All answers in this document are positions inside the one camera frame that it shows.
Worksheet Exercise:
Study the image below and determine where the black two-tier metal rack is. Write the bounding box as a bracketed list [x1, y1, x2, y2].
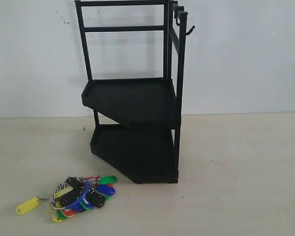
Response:
[75, 0, 192, 183]

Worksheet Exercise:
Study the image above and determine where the bunch of colourful key tags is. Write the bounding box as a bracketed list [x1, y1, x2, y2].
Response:
[16, 175, 118, 223]

